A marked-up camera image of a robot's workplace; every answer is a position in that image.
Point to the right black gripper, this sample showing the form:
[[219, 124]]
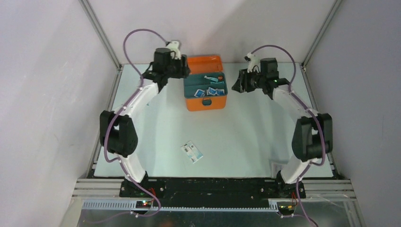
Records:
[[242, 82]]

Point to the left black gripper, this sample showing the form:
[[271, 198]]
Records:
[[184, 69]]

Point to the teal divided tray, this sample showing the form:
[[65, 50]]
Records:
[[197, 81]]

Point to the teal small packet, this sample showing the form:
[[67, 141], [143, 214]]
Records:
[[213, 79]]

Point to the blue white alcohol pad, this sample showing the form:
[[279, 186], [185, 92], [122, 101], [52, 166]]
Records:
[[199, 93]]

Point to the teal wrapper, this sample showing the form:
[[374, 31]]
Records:
[[217, 85]]

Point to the orange medicine box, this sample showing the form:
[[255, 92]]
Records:
[[205, 64]]

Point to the small blue white sachet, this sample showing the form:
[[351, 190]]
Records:
[[211, 91]]

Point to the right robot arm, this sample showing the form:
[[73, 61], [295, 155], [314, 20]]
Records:
[[312, 136]]

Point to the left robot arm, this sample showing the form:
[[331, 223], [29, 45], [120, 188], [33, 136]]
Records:
[[118, 135]]

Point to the long white teal packet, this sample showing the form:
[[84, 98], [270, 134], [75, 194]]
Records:
[[192, 151]]

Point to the white leaflet near base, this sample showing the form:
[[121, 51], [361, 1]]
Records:
[[275, 168]]

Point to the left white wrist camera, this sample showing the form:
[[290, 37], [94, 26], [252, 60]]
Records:
[[174, 47]]

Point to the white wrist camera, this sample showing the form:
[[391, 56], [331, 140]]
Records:
[[174, 47], [252, 60]]

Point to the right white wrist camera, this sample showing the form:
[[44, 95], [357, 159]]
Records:
[[252, 60]]

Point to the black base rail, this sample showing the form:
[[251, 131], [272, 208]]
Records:
[[225, 193]]

